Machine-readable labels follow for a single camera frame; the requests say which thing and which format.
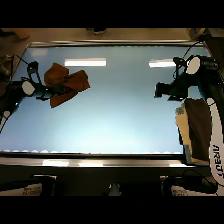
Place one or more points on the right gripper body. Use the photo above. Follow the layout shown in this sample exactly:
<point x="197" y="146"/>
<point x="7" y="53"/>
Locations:
<point x="162" y="90"/>

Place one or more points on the light blue garment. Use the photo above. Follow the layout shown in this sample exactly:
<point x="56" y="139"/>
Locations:
<point x="188" y="154"/>

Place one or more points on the dark brown garment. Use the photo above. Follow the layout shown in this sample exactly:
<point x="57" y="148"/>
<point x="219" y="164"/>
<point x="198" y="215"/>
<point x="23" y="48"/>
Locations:
<point x="198" y="126"/>

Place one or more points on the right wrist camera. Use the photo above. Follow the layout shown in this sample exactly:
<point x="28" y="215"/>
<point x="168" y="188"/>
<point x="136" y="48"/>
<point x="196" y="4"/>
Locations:
<point x="177" y="61"/>

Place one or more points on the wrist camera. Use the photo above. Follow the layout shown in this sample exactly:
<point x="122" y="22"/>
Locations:
<point x="32" y="66"/>
<point x="177" y="61"/>

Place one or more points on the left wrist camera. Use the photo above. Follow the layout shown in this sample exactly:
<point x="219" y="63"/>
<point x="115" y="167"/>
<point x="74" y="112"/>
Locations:
<point x="32" y="66"/>

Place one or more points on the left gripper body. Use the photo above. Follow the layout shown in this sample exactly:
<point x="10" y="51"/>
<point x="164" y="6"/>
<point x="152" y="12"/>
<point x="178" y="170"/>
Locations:
<point x="46" y="92"/>

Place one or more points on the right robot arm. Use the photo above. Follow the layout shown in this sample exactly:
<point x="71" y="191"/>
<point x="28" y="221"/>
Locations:
<point x="216" y="133"/>

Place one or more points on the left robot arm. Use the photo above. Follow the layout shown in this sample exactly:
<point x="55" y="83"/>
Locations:
<point x="28" y="88"/>

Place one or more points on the brown T-shirt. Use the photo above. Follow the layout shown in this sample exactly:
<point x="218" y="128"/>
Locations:
<point x="56" y="77"/>

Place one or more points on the silver frame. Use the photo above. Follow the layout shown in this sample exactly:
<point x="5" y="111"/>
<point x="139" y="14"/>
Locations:
<point x="110" y="163"/>

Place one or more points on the beige garment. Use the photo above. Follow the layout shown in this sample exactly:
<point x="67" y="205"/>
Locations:
<point x="182" y="123"/>

